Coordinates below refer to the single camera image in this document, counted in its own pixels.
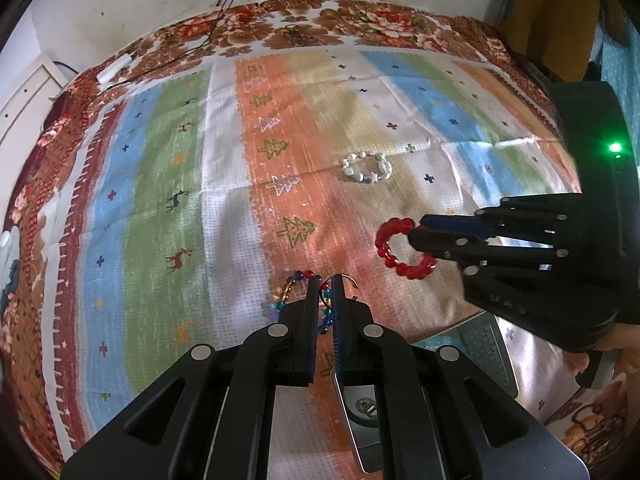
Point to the white charger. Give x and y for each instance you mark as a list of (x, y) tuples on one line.
[(116, 69)]

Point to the embossed metal tin box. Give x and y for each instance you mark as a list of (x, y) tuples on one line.
[(357, 425)]

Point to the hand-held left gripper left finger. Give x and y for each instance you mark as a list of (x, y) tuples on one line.
[(312, 340)]

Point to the floral brown blanket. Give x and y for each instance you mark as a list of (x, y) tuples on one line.
[(375, 20)]

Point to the teal patterned cloth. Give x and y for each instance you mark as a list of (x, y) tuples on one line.
[(622, 75)]

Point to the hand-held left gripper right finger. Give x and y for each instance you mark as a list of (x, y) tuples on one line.
[(339, 330)]

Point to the person's right hand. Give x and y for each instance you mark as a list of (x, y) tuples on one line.
[(625, 345)]

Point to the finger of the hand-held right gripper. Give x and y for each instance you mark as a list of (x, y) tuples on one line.
[(440, 245), (450, 222)]

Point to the grey crumpled clothing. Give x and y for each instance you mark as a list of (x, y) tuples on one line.
[(7, 260)]

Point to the striped colourful cloth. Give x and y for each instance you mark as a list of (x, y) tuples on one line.
[(165, 160)]

